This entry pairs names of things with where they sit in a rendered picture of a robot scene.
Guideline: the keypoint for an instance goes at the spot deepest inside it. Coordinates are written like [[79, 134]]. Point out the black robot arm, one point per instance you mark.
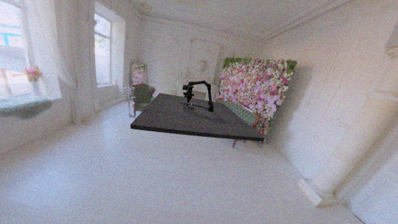
[[189, 88]]

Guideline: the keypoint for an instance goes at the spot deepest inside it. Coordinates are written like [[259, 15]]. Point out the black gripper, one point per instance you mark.
[[189, 95]]

